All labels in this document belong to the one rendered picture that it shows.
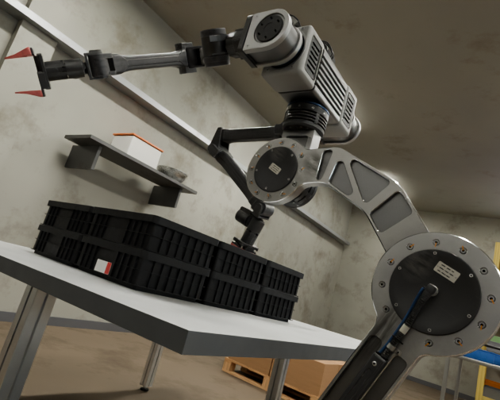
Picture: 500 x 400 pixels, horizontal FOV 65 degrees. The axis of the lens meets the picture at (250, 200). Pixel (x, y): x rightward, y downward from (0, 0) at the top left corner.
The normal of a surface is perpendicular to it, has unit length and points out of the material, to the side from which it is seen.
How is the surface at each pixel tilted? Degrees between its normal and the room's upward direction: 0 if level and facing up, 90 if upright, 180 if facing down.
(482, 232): 90
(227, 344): 90
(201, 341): 90
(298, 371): 90
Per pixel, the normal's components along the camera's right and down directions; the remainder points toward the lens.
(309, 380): -0.54, -0.33
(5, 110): 0.80, 0.09
